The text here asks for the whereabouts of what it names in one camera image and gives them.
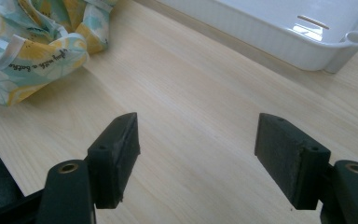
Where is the lemon print cloth bag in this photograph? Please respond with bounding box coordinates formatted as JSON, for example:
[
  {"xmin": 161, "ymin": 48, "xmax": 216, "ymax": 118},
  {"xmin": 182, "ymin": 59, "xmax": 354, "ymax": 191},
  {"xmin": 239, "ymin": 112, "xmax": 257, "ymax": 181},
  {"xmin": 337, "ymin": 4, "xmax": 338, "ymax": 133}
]
[{"xmin": 0, "ymin": 0, "xmax": 119, "ymax": 106}]

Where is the white plastic tray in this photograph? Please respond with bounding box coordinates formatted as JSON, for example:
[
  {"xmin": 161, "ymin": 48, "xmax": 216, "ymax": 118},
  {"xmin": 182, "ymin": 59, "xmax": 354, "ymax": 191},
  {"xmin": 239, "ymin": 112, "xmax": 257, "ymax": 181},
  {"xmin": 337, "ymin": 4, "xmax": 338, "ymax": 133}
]
[{"xmin": 155, "ymin": 0, "xmax": 358, "ymax": 75}]

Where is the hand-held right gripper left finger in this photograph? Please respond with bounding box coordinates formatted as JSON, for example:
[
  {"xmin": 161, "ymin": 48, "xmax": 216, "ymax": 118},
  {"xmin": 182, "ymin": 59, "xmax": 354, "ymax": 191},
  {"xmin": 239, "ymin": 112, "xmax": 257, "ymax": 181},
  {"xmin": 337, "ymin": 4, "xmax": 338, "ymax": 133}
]
[{"xmin": 87, "ymin": 112, "xmax": 141, "ymax": 210}]

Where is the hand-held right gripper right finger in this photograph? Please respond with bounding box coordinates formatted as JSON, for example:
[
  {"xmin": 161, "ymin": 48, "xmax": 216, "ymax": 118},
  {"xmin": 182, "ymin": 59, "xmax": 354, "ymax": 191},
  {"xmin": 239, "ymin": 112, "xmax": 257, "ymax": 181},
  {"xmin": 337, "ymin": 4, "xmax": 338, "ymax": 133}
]
[{"xmin": 254, "ymin": 112, "xmax": 332, "ymax": 211}]

